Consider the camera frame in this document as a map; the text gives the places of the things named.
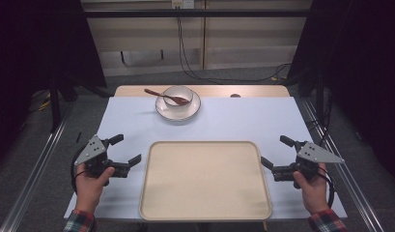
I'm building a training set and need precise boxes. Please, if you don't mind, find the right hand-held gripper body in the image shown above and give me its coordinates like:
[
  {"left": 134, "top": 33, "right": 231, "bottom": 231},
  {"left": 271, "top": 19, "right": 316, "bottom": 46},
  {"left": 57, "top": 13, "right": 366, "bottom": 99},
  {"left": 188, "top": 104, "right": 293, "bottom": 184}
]
[{"left": 271, "top": 139, "right": 346, "bottom": 189}]

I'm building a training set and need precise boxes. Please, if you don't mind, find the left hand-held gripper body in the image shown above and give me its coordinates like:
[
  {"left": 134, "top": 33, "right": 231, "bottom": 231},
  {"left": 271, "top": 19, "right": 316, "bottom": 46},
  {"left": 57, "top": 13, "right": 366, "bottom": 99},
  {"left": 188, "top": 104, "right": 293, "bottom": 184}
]
[{"left": 73, "top": 134, "right": 131, "bottom": 188}]

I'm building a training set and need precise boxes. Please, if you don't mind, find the brown wooden spoon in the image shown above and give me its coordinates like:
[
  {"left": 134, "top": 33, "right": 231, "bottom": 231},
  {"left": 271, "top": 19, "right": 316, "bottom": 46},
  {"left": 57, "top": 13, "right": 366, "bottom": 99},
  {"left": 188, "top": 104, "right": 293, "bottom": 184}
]
[{"left": 143, "top": 88, "right": 191, "bottom": 106}]

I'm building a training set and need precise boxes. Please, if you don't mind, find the white plate dark rim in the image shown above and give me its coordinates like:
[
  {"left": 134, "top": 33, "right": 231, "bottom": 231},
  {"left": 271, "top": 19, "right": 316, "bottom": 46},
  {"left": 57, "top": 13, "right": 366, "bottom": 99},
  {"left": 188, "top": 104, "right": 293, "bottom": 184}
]
[{"left": 155, "top": 88, "right": 202, "bottom": 123}]

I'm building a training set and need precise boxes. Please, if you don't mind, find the beige tray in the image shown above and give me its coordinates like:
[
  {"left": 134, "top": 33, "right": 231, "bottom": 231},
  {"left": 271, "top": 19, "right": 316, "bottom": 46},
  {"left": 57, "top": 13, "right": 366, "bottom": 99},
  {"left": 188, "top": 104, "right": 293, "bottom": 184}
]
[{"left": 138, "top": 140, "right": 273, "bottom": 222}]

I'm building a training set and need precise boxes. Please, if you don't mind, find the white bowl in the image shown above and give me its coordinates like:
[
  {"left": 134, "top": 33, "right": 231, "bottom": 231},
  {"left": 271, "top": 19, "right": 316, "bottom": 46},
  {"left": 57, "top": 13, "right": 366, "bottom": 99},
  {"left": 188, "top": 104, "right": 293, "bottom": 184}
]
[{"left": 162, "top": 85, "right": 195, "bottom": 109}]

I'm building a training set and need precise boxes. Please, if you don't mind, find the person's left hand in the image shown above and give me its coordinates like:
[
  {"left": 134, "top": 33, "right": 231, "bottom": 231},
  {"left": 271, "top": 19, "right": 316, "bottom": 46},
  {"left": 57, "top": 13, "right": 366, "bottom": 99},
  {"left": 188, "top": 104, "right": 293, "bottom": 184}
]
[{"left": 73, "top": 161, "right": 116, "bottom": 215}]

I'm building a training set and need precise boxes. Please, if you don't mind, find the person's right hand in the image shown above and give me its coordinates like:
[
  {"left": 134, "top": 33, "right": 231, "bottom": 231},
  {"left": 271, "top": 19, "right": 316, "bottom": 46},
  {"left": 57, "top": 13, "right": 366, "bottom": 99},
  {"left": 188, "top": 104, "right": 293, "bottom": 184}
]
[{"left": 292, "top": 162, "right": 330, "bottom": 216}]

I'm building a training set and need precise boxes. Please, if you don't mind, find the white table cover sheet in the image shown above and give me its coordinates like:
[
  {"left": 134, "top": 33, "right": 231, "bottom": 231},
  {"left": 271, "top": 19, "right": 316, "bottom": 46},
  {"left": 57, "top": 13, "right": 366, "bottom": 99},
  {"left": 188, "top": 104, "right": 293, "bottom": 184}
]
[{"left": 63, "top": 96, "right": 348, "bottom": 222}]

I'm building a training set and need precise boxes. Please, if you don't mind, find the black metal stand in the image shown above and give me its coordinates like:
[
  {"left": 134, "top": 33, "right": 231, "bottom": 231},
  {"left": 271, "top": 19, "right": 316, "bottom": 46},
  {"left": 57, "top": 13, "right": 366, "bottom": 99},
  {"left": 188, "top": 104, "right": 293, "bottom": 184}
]
[{"left": 48, "top": 75, "right": 63, "bottom": 133}]

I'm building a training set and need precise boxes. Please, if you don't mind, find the wooden table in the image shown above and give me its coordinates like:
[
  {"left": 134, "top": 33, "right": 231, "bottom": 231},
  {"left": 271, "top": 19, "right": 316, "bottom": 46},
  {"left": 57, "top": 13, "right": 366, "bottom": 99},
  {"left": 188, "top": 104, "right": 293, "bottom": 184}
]
[{"left": 113, "top": 84, "right": 292, "bottom": 99}]

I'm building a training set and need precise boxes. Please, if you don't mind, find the black curtain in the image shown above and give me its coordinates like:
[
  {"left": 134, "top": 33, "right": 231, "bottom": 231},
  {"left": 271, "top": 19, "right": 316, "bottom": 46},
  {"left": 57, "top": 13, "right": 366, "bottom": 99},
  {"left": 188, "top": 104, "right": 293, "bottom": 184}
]
[
  {"left": 0, "top": 0, "right": 108, "bottom": 170},
  {"left": 286, "top": 0, "right": 395, "bottom": 187}
]

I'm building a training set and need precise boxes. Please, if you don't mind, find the black horizontal bar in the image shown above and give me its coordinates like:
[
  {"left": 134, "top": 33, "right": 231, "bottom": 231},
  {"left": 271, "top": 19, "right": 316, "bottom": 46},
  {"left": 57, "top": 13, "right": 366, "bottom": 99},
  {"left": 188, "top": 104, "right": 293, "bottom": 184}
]
[{"left": 83, "top": 9, "right": 312, "bottom": 19}]

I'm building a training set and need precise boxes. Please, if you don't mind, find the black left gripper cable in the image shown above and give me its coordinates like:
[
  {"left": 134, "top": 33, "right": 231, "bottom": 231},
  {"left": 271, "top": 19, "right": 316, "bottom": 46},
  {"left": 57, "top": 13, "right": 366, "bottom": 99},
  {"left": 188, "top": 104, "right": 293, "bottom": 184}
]
[{"left": 70, "top": 144, "right": 91, "bottom": 196}]

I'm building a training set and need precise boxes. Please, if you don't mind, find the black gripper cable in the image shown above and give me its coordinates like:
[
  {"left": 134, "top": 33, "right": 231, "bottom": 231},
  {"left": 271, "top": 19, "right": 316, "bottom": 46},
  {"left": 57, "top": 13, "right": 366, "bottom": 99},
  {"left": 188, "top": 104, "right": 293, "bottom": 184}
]
[
  {"left": 70, "top": 144, "right": 91, "bottom": 196},
  {"left": 317, "top": 165, "right": 337, "bottom": 210}
]

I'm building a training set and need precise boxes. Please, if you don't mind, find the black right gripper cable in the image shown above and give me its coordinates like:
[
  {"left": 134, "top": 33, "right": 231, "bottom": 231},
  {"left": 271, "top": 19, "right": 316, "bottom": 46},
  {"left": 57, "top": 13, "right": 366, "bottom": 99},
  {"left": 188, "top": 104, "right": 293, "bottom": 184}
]
[{"left": 317, "top": 165, "right": 337, "bottom": 210}]

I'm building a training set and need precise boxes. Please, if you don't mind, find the aluminium floor rail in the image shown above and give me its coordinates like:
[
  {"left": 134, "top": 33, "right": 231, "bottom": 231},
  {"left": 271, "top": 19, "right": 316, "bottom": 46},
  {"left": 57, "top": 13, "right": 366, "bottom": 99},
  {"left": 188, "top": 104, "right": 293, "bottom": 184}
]
[
  {"left": 0, "top": 100, "right": 75, "bottom": 232},
  {"left": 301, "top": 98, "right": 385, "bottom": 232}
]

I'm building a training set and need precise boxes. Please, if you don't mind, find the yellow cable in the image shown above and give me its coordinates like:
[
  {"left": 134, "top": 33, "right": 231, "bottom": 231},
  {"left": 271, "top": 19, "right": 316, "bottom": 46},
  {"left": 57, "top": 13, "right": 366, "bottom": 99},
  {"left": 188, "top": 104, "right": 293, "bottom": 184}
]
[{"left": 37, "top": 91, "right": 53, "bottom": 112}]

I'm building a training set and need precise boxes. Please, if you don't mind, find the black wall cable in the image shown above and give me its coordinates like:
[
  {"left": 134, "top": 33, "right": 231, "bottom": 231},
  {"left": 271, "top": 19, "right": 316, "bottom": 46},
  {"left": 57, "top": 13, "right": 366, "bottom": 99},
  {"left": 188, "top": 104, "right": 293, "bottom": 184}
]
[
  {"left": 177, "top": 15, "right": 293, "bottom": 83},
  {"left": 175, "top": 7, "right": 293, "bottom": 83}
]

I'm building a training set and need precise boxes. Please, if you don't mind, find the white wall outlet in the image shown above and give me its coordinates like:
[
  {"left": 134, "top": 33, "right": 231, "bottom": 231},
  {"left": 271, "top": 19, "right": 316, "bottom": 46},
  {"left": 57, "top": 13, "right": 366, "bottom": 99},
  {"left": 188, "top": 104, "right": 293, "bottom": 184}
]
[{"left": 171, "top": 0, "right": 196, "bottom": 10}]

